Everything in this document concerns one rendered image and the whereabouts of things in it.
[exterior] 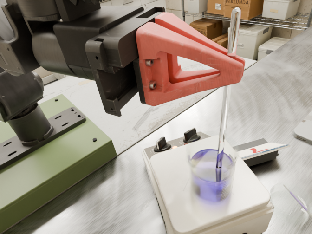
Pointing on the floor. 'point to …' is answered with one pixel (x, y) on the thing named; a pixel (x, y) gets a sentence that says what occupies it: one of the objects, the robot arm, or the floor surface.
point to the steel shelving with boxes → (215, 32)
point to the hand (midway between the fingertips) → (231, 69)
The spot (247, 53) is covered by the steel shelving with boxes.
